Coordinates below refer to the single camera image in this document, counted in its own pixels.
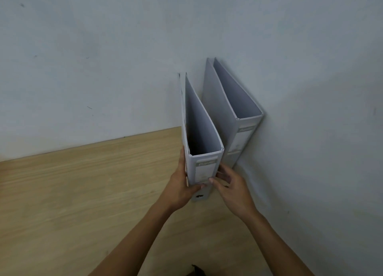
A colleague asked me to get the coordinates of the person's right hand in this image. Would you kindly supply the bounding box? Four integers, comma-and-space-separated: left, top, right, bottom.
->
209, 164, 260, 220

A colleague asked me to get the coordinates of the person's left hand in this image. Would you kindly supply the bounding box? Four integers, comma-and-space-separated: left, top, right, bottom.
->
159, 146, 209, 212

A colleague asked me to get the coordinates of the white lever arch binder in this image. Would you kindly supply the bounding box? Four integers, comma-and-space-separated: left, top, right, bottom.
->
201, 57, 264, 169
180, 73, 225, 202

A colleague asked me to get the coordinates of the person's right forearm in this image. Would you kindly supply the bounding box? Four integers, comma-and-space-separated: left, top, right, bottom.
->
241, 211, 315, 276

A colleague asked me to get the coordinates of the person's left forearm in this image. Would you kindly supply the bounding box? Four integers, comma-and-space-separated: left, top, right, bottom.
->
89, 202, 175, 276

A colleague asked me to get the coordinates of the dark clothing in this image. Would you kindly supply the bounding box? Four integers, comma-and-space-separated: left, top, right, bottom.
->
186, 264, 207, 276

